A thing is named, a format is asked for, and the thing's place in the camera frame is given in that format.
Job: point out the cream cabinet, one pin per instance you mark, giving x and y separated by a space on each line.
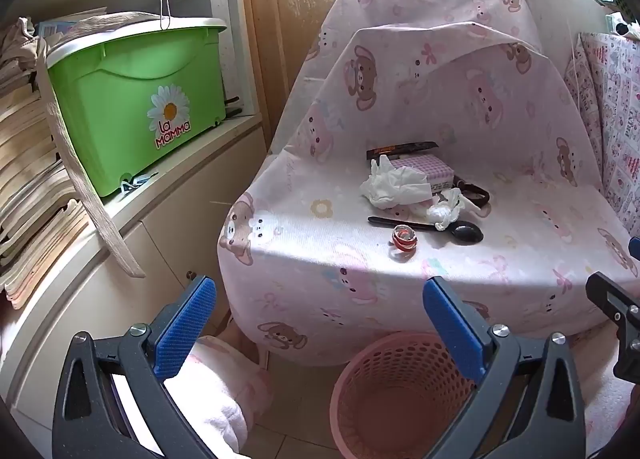
165 219

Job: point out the large white tissue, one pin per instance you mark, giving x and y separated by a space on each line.
392 186

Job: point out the stack of old papers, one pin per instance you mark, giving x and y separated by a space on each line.
30 164

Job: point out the person's right leg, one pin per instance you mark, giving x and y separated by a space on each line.
605 389

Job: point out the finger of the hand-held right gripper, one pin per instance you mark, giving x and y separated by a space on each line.
622 319
635 246

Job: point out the pink blue checkered box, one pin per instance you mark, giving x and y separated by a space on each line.
432 170

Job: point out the pink bear print sofa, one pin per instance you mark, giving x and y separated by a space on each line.
320 249

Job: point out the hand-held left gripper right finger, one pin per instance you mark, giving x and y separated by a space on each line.
455 334

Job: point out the pink plastic mesh basket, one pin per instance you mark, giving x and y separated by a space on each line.
395 389

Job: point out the worn wooden door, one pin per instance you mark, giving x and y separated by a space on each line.
300 4

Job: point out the pink patchwork printed cloth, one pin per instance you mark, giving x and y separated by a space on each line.
617 114

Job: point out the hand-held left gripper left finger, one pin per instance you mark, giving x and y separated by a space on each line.
185 329

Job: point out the black snack packet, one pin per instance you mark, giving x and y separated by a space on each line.
400 149

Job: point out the small white tissue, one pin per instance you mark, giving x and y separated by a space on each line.
445 211

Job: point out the black plastic spoon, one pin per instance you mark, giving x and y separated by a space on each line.
467 233

